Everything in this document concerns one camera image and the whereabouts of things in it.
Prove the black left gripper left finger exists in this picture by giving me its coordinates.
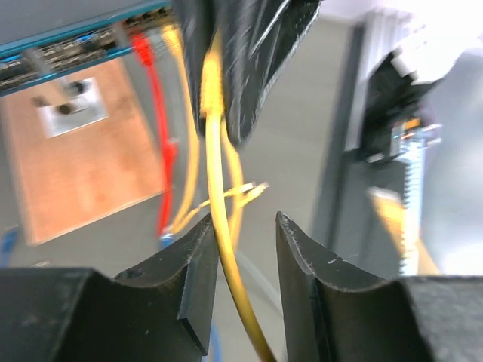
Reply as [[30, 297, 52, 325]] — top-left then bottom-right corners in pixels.
[[1, 216, 218, 361]]

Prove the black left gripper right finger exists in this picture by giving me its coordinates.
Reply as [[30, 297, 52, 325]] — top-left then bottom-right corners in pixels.
[[275, 212, 482, 361]]

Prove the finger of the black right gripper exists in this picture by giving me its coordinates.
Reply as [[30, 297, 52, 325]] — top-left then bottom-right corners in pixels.
[[215, 1, 321, 147], [173, 0, 211, 136]]

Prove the blue patch cable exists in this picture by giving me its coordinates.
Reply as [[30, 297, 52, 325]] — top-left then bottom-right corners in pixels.
[[0, 228, 20, 267]]

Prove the wooden base board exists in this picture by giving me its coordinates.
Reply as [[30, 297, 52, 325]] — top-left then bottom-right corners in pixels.
[[2, 60, 165, 245]]

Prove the red patch cable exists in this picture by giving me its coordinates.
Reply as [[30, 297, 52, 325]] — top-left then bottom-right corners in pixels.
[[130, 32, 179, 238]]

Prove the metal stand bracket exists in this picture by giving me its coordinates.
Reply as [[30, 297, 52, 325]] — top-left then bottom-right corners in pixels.
[[22, 22, 133, 139]]

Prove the dark blue network switch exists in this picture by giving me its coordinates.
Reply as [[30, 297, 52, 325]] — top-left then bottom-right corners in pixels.
[[1, 1, 174, 98]]

